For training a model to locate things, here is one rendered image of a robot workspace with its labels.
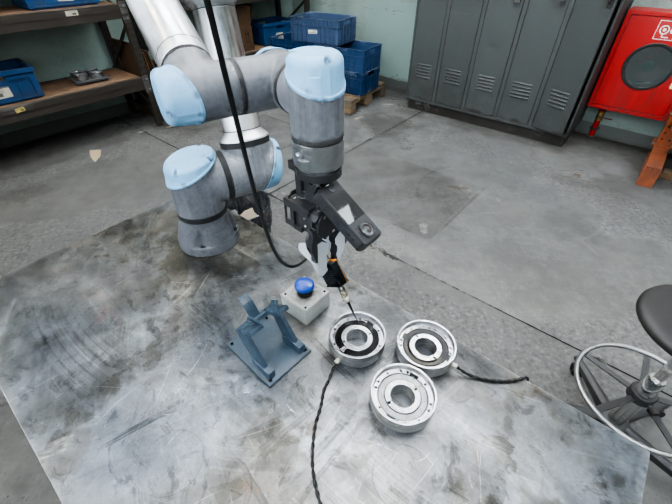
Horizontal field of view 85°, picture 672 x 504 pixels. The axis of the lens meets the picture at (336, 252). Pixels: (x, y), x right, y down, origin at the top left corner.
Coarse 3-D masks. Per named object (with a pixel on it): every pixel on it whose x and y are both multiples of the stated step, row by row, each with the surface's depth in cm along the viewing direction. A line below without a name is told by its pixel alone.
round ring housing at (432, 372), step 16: (416, 320) 69; (400, 336) 68; (416, 336) 69; (432, 336) 68; (448, 336) 67; (400, 352) 64; (416, 352) 65; (432, 352) 69; (432, 368) 62; (448, 368) 64
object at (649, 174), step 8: (664, 128) 290; (656, 136) 306; (664, 136) 292; (656, 144) 296; (664, 144) 294; (656, 152) 287; (664, 152) 287; (648, 160) 277; (656, 160) 277; (664, 160) 277; (648, 168) 264; (656, 168) 261; (640, 176) 269; (648, 176) 266; (656, 176) 263; (640, 184) 271; (648, 184) 268
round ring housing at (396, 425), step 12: (384, 372) 62; (396, 372) 62; (408, 372) 63; (420, 372) 61; (372, 384) 59; (396, 384) 61; (408, 384) 61; (432, 384) 59; (372, 396) 58; (384, 396) 60; (408, 396) 62; (420, 396) 59; (432, 396) 59; (372, 408) 58; (396, 408) 58; (408, 408) 58; (432, 408) 58; (384, 420) 56; (396, 420) 56; (420, 420) 55; (408, 432) 56
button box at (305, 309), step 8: (288, 288) 75; (320, 288) 75; (288, 296) 73; (296, 296) 73; (304, 296) 73; (312, 296) 73; (320, 296) 73; (328, 296) 75; (288, 304) 74; (296, 304) 72; (304, 304) 72; (312, 304) 72; (320, 304) 74; (328, 304) 77; (288, 312) 76; (296, 312) 73; (304, 312) 71; (312, 312) 73; (320, 312) 76; (304, 320) 73; (312, 320) 74
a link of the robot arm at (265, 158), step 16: (192, 0) 70; (224, 0) 71; (224, 16) 72; (208, 32) 73; (224, 32) 73; (208, 48) 74; (224, 48) 74; (240, 48) 77; (256, 112) 83; (224, 128) 83; (256, 128) 84; (224, 144) 83; (256, 144) 83; (272, 144) 88; (240, 160) 83; (256, 160) 84; (272, 160) 86; (240, 176) 84; (256, 176) 86; (272, 176) 87; (240, 192) 86
